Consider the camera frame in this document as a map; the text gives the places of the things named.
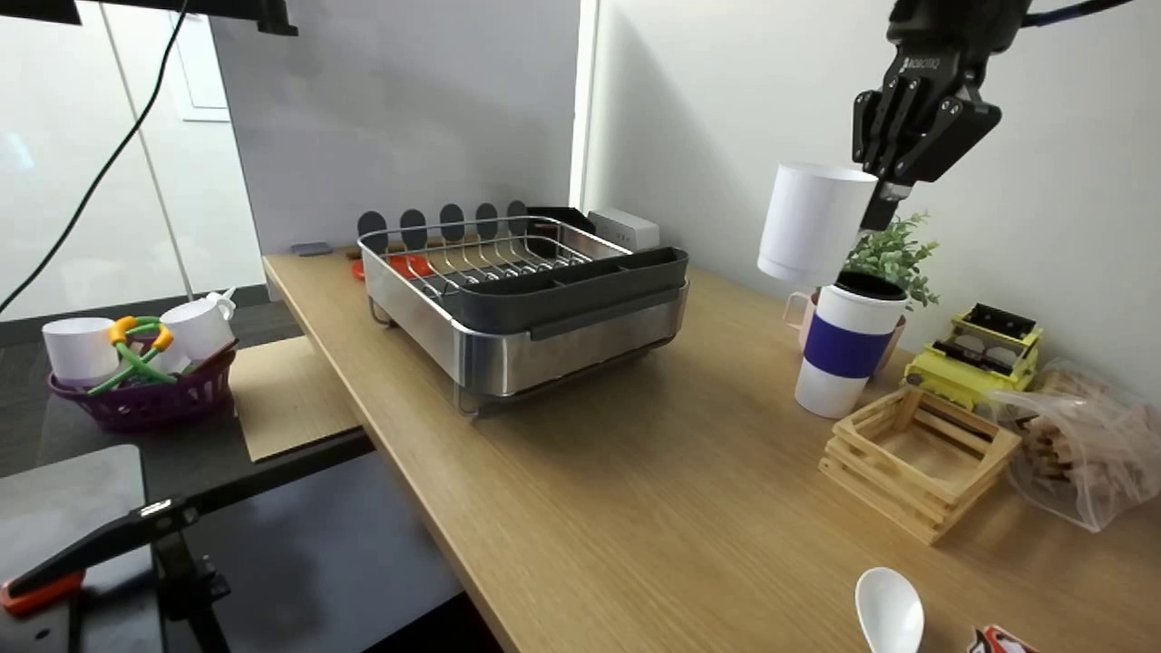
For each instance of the small red white packet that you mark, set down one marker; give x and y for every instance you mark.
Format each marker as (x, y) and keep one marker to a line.
(997, 638)

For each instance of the white blue tumbler cup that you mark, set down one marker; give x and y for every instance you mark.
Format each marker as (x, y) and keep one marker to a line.
(847, 340)

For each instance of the white cup in basket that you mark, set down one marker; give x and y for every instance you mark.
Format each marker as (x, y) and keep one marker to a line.
(79, 349)

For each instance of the purple plastic basket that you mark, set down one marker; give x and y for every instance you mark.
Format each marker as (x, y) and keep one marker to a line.
(138, 407)

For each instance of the cardboard sheet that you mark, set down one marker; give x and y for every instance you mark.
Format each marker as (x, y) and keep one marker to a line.
(287, 395)

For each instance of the green yellow toy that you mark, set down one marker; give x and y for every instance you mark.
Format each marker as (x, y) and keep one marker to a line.
(135, 342)

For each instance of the white pitcher in basket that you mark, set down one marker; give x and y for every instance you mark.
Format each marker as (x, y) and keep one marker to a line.
(199, 332)

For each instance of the white electronics box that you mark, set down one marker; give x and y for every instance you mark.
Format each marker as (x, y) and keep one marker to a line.
(630, 230)

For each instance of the white ceramic mug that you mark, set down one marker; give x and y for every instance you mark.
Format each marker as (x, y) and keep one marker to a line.
(809, 222)

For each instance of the white ceramic spoon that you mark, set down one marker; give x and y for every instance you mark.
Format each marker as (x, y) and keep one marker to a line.
(890, 609)

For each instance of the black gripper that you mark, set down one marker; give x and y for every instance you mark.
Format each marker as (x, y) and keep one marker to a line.
(929, 110)

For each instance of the steel dish rack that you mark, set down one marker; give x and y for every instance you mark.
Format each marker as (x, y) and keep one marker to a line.
(524, 299)

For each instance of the small wooden crate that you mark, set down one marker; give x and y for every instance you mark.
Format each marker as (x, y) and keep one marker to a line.
(917, 459)

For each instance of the yellow toy vehicle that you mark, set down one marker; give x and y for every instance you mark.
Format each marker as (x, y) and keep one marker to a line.
(976, 357)

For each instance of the clear plastic bag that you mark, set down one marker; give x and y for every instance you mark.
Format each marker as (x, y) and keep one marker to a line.
(1091, 451)

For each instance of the green artificial plant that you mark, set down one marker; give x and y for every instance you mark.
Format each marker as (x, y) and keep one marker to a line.
(896, 255)

